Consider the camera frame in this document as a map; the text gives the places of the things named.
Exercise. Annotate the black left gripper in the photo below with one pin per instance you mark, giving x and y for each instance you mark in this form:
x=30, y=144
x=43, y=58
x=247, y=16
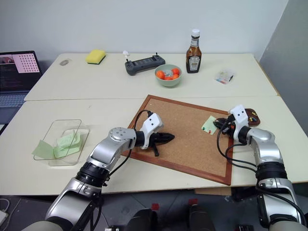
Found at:
x=154, y=138

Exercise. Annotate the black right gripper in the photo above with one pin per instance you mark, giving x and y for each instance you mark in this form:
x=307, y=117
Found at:
x=228, y=125

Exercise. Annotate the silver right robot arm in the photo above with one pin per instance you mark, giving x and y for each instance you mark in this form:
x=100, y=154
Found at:
x=264, y=144

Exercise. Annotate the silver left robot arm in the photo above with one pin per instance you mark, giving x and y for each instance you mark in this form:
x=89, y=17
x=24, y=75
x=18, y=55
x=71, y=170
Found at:
x=103, y=149

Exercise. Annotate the green sticky note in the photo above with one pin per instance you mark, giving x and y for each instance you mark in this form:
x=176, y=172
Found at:
x=208, y=122

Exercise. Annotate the brown wooden tray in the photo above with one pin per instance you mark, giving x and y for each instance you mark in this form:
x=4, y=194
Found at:
x=255, y=123

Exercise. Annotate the clear plastic box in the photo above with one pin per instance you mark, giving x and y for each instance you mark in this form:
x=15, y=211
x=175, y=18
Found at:
x=81, y=144

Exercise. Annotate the wood-framed cork board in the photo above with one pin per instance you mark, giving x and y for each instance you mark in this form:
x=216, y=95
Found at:
x=183, y=134

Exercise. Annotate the yellow pushpin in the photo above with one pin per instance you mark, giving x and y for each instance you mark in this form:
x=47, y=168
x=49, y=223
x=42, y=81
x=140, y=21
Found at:
x=251, y=119
x=253, y=111

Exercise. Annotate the small clear case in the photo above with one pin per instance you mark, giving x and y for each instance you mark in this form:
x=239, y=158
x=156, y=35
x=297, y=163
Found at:
x=225, y=76

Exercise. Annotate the pale green bowl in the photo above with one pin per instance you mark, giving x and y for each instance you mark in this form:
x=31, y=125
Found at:
x=168, y=83

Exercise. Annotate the orange fruit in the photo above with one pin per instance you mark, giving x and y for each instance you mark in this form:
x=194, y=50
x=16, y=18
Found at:
x=176, y=71
x=160, y=74
x=175, y=76
x=167, y=78

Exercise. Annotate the brown sauce bottle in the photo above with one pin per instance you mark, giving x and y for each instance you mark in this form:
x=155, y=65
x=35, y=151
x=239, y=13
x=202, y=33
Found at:
x=193, y=57

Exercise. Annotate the silver foil object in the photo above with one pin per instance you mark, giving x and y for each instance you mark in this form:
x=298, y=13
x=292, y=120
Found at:
x=168, y=73

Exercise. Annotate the dark rounded shape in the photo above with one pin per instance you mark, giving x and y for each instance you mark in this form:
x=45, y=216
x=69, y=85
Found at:
x=142, y=220
x=201, y=217

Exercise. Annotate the grey game controller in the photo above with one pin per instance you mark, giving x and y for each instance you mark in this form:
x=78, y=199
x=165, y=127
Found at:
x=142, y=64

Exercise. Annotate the crumpled green notes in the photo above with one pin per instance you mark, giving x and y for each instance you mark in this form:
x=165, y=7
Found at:
x=68, y=144

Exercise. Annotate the small white figure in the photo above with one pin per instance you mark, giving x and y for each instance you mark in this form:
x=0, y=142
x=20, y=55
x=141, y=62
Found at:
x=126, y=54

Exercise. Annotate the yellow sponge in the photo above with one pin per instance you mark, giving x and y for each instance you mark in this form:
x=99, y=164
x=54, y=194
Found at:
x=95, y=56

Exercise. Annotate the clear plastic lid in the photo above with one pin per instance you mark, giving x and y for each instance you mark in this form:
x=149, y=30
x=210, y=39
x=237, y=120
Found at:
x=48, y=134

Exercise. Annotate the flat green paper sheet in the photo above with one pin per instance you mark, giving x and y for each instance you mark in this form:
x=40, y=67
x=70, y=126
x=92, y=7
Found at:
x=42, y=149

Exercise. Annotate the dark laptop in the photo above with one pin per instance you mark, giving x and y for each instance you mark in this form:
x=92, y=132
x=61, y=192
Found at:
x=16, y=81

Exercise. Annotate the white power adapter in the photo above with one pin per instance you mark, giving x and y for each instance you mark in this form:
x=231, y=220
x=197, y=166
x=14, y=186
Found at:
x=2, y=216

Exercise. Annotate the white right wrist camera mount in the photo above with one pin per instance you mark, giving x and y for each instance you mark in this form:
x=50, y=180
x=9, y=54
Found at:
x=239, y=115

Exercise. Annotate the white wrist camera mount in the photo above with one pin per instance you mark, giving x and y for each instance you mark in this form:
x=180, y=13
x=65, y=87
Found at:
x=239, y=115
x=152, y=124

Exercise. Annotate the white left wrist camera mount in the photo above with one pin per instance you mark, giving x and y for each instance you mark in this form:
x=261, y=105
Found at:
x=152, y=124

